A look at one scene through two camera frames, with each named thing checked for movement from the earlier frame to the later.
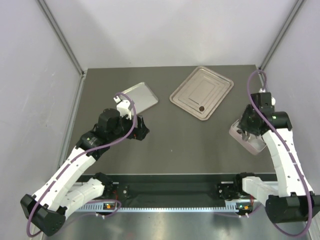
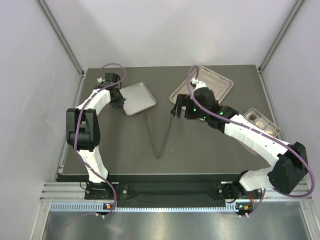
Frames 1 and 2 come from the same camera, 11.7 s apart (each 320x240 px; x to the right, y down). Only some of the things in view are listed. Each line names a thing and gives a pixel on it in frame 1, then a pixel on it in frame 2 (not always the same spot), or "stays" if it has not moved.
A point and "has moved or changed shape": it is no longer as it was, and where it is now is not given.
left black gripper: x=140 y=132 → x=119 y=103
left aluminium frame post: x=61 y=35 stays
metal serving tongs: x=245 y=135 has moved or changed shape
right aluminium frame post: x=292 y=17 stays
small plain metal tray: x=142 y=96 stays
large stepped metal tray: x=202 y=92 stays
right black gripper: x=243 y=124 → x=183 y=100
